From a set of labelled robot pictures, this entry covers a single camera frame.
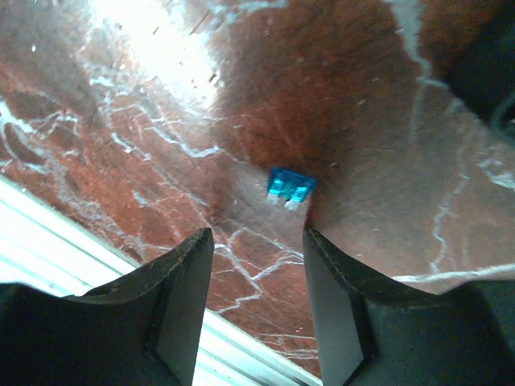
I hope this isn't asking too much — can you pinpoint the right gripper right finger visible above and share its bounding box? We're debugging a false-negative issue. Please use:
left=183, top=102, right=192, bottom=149
left=303, top=229, right=514, bottom=385

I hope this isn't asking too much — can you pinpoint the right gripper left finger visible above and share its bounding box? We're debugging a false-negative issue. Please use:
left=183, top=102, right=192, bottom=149
left=1, top=228, right=214, bottom=385

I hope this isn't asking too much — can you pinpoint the blue blade fuse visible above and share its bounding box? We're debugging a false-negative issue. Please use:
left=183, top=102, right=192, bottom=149
left=266, top=166, right=317, bottom=211

